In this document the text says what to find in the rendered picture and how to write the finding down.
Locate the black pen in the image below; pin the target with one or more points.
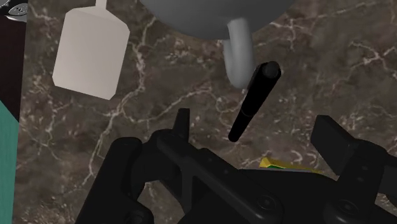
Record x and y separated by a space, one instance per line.
254 99

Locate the white square bottle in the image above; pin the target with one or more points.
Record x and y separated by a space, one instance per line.
91 52

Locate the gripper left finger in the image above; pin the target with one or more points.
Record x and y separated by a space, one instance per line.
173 167

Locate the yellow green flat object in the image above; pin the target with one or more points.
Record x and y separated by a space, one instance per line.
273 163

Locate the grey mug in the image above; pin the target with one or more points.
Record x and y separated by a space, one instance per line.
214 18

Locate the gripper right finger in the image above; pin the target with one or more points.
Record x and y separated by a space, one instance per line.
353 164

